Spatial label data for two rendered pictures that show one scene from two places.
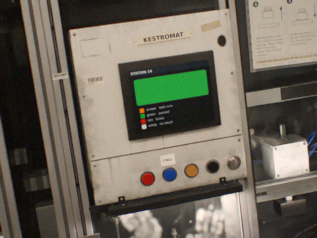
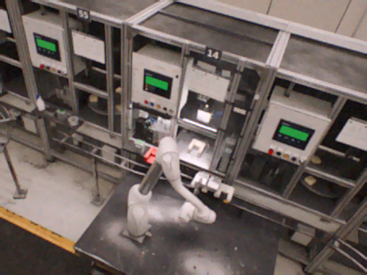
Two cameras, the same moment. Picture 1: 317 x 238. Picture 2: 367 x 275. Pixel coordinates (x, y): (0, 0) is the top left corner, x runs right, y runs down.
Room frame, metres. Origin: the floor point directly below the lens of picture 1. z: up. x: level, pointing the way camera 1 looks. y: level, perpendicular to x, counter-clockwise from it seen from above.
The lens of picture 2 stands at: (-0.13, -1.19, 2.91)
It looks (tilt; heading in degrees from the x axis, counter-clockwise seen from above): 41 degrees down; 26
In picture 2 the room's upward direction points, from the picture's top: 10 degrees clockwise
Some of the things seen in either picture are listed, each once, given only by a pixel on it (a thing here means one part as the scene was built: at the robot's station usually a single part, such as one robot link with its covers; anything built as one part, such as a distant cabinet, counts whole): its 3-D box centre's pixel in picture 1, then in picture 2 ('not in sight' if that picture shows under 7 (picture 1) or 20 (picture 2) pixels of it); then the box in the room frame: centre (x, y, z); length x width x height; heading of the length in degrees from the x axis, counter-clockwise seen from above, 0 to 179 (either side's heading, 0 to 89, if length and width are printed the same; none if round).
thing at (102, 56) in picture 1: (153, 101); (160, 79); (1.69, 0.02, 1.60); 0.42 x 0.29 x 0.46; 101
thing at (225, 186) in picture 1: (175, 195); (151, 110); (1.55, -0.01, 1.37); 0.36 x 0.04 x 0.04; 101
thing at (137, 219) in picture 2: not in sight; (138, 218); (0.94, -0.40, 0.85); 0.18 x 0.16 x 0.22; 39
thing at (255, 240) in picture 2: not in sight; (188, 232); (1.19, -0.74, 0.66); 1.50 x 1.06 x 0.04; 101
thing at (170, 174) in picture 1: (169, 174); not in sight; (1.57, 0.00, 1.42); 0.03 x 0.02 x 0.03; 101
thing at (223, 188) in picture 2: not in sight; (212, 189); (1.58, -0.72, 0.84); 0.36 x 0.14 x 0.10; 101
